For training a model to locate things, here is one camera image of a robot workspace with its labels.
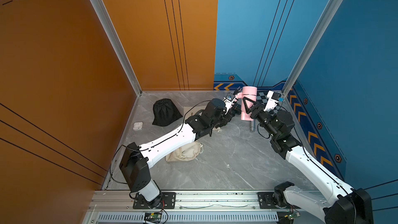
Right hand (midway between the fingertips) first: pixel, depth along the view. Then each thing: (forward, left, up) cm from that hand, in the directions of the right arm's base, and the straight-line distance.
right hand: (246, 99), depth 71 cm
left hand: (+1, +7, -5) cm, 9 cm away
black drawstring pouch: (+7, +43, -19) cm, 47 cm away
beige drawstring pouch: (-11, +28, -33) cm, 45 cm away
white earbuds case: (+6, +63, -31) cm, 70 cm away
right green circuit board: (-41, -18, -34) cm, 57 cm away
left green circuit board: (-42, +44, -36) cm, 70 cm away
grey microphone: (+4, -11, -30) cm, 32 cm away
